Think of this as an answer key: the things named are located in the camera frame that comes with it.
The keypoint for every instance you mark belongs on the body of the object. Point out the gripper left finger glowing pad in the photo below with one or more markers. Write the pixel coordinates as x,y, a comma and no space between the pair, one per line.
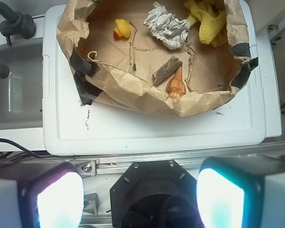
40,195

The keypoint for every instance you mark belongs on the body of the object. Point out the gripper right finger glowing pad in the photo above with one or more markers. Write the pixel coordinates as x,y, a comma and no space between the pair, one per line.
242,192

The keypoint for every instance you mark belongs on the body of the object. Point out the brown wood chip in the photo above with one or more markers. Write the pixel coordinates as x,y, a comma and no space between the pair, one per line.
166,70

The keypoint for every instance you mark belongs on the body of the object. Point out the white plastic bin lid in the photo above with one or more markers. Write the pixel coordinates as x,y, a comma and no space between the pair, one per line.
73,129

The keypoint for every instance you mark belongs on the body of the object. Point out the grey plastic sink basin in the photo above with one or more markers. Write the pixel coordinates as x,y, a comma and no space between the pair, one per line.
21,92

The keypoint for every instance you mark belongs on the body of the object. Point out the orange conch seashell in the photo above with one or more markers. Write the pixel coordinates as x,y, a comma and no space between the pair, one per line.
176,87

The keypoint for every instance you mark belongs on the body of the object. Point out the brown paper bag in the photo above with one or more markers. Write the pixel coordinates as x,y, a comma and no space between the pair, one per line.
118,71

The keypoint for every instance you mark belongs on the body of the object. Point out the yellow cloth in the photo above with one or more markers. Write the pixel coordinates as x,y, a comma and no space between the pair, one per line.
212,29

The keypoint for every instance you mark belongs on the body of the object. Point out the crumpled white paper ball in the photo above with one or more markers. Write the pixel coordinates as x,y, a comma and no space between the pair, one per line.
165,27

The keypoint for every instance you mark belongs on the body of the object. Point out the yellow rubber duck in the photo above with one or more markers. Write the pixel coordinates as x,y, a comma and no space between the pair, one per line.
122,29

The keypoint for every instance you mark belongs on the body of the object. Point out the aluminium extrusion rail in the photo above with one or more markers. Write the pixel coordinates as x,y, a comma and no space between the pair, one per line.
114,164

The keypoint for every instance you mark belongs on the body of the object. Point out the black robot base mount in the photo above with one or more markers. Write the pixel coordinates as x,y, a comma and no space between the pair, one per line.
155,194

